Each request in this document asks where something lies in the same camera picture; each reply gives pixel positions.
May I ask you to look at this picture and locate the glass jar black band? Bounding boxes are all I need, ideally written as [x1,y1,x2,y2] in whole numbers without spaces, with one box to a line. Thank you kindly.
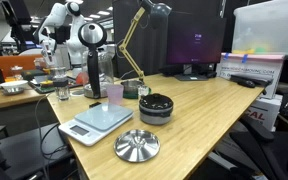
[52,66,71,102]

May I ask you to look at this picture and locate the white kitchen scale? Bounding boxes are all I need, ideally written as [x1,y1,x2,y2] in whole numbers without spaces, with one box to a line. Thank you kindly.
[58,102,134,147]

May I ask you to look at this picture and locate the white box red letters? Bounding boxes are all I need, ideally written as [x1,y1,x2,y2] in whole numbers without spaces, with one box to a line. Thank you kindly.
[247,94,284,132]

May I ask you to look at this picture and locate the orange partition panel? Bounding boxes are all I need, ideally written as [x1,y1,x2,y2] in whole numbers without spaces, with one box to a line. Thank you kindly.
[0,54,47,79]

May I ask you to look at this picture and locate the black hanging cable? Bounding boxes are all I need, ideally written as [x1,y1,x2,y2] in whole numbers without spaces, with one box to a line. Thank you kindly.
[33,94,72,180]

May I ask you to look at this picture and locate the glass kettle black handle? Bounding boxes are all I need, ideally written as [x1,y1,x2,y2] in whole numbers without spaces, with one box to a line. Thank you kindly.
[77,22,116,100]

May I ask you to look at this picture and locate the clear plastic storage bin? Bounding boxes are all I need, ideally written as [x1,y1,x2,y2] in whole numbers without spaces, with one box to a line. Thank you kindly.
[232,0,288,56]

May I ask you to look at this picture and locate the grey pot black lid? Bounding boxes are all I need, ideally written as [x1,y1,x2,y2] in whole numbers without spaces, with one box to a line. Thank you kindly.
[138,93,175,126]

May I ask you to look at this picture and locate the grey tray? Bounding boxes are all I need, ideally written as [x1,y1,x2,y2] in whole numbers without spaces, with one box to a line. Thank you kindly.
[28,74,85,95]

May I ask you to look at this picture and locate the pink translucent cup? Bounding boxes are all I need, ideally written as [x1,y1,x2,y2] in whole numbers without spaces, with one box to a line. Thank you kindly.
[106,83,125,106]

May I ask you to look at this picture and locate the silver pot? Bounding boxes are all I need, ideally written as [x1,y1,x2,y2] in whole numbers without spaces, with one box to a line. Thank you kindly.
[120,79,151,99]

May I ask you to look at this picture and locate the white printed cardboard box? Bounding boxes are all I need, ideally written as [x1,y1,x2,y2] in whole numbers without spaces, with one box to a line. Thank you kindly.
[216,52,285,99]

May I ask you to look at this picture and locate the orange silicone cup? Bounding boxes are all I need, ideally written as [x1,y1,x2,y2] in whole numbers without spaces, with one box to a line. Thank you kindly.
[76,71,89,86]

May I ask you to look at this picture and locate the white bowl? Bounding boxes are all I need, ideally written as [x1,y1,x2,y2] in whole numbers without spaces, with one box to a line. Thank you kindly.
[0,79,29,96]

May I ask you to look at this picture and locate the black office chair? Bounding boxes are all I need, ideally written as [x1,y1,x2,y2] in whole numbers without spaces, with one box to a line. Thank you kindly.
[229,114,288,180]

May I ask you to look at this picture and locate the black computer monitor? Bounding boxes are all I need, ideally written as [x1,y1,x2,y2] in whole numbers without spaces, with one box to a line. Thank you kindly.
[165,11,227,82]

